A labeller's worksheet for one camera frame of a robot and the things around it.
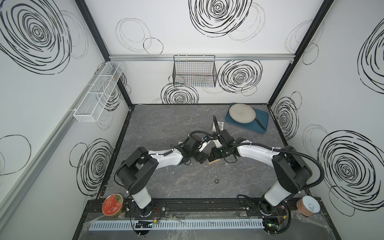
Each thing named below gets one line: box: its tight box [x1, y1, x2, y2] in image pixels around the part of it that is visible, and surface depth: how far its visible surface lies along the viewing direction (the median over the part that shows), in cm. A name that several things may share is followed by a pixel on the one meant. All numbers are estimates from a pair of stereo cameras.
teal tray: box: [225, 102, 269, 134], surface depth 111 cm
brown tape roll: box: [296, 195, 321, 217], surface depth 72 cm
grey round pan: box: [228, 103, 266, 130], surface depth 115 cm
